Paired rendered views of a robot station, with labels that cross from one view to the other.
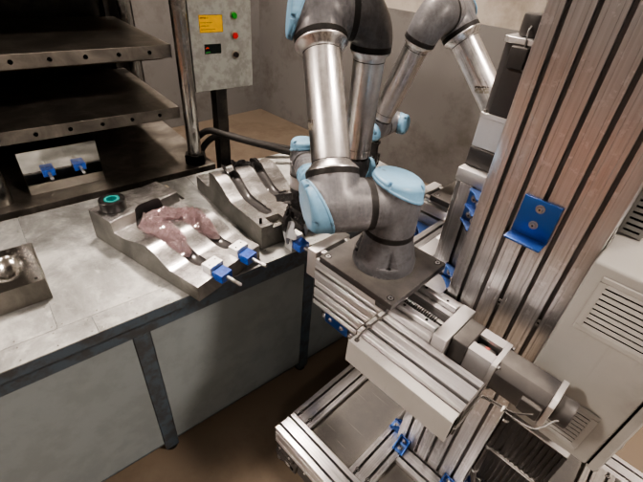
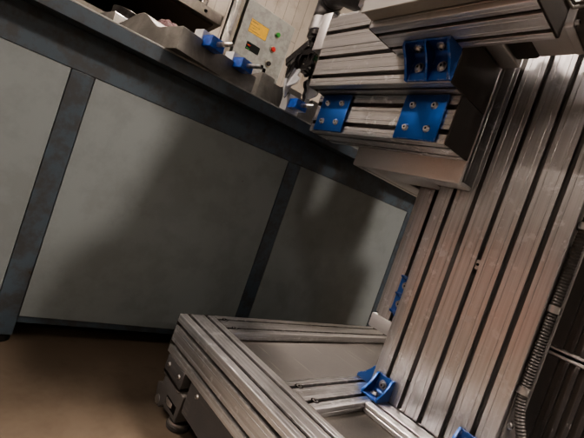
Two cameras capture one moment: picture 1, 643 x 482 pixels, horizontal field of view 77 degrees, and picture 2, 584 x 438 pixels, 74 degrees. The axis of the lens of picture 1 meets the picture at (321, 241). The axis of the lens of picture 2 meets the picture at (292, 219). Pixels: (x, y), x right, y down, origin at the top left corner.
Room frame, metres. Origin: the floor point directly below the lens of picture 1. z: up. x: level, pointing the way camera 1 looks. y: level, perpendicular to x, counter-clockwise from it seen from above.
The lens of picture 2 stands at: (-0.05, -0.15, 0.54)
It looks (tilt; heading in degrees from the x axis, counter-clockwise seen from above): 2 degrees down; 6
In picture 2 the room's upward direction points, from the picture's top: 19 degrees clockwise
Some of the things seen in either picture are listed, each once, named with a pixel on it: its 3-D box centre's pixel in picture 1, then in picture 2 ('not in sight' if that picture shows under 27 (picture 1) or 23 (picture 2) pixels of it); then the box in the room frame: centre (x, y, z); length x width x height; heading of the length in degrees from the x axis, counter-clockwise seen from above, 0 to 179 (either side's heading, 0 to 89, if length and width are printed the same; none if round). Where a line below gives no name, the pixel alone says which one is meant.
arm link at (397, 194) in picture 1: (392, 201); not in sight; (0.78, -0.15, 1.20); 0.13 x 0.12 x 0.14; 106
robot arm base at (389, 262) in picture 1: (387, 243); not in sight; (0.78, -0.15, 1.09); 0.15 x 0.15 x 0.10
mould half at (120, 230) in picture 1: (174, 233); (170, 52); (1.06, 0.48, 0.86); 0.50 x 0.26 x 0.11; 59
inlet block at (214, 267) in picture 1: (224, 275); (215, 44); (0.88, 0.27, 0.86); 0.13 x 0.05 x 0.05; 59
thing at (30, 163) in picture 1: (50, 145); not in sight; (1.59, 1.21, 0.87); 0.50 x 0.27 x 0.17; 42
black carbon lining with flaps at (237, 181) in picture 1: (254, 183); not in sight; (1.34, 0.27, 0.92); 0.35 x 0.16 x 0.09; 42
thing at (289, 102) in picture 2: (302, 246); (299, 105); (1.09, 0.06, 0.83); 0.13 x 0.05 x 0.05; 46
